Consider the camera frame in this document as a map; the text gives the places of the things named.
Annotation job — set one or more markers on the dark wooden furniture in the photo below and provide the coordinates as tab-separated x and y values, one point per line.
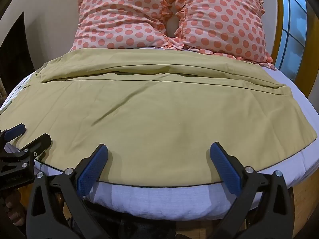
15	52

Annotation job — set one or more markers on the pink polka dot pillow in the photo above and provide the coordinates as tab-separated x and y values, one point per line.
224	20
119	15

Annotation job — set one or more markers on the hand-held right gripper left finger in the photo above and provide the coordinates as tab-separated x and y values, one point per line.
90	171

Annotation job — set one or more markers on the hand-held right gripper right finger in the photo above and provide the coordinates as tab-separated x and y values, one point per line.
224	167

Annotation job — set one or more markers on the bed with white sheet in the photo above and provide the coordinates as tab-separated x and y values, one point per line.
149	200

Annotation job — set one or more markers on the person's left hand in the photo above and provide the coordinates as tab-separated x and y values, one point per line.
14	208

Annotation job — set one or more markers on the yellow framed window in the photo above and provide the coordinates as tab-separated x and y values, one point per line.
294	25

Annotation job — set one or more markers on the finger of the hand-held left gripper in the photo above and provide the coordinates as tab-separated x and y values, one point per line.
15	131
38	142

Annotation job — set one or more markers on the olive green bed sheet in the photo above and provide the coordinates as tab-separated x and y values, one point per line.
159	109

